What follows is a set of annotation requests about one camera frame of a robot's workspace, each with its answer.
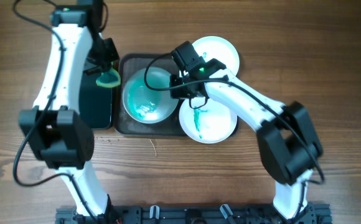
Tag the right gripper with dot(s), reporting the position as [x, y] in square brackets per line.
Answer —
[178, 86]

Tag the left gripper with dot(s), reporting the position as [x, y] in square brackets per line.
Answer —
[99, 68]

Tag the green yellow sponge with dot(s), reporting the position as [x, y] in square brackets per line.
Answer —
[109, 79]

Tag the white plate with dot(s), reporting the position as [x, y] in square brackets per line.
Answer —
[145, 105]
[210, 47]
[209, 124]

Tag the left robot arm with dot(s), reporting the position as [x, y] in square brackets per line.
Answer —
[53, 128]

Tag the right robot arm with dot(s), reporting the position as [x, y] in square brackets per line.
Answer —
[288, 143]

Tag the dark brown serving tray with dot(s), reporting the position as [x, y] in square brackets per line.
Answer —
[126, 125]

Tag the black water basin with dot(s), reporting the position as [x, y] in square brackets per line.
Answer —
[95, 103]

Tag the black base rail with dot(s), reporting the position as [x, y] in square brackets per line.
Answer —
[313, 213]

